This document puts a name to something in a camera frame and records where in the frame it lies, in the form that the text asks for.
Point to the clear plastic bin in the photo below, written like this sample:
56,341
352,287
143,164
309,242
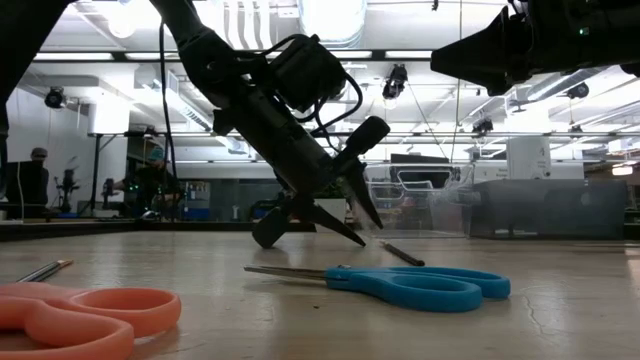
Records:
425,220

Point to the silver ventilation duct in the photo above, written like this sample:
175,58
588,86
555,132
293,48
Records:
332,17

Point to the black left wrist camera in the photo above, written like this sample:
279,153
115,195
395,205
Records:
305,75

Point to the black ceiling spotlight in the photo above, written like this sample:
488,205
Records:
55,97
579,91
483,126
395,82

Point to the person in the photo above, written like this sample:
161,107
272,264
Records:
27,185
150,185

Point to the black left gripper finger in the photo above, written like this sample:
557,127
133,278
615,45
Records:
367,137
300,210

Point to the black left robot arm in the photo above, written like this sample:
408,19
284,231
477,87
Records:
200,50

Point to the white box cabinet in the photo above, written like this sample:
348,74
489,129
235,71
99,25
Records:
529,160

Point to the glowing ceiling lamp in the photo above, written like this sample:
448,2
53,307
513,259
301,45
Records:
622,171

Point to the black aluminium rig frame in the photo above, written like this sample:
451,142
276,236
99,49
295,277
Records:
150,226

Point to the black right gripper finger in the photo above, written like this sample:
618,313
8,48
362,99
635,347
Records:
480,55

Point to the grey translucent plastic bin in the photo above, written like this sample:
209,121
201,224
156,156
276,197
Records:
550,210

